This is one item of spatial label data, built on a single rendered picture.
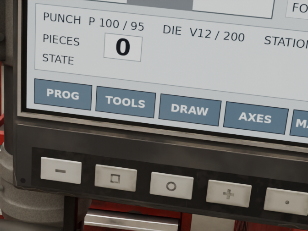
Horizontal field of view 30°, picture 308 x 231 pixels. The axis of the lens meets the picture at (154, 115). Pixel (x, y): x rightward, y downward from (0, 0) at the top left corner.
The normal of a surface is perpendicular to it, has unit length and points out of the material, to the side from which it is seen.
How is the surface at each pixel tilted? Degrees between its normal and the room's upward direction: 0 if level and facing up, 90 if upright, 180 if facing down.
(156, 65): 90
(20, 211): 90
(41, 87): 90
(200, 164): 90
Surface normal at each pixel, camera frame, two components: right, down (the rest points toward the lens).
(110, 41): -0.14, 0.30
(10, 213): -0.57, 0.22
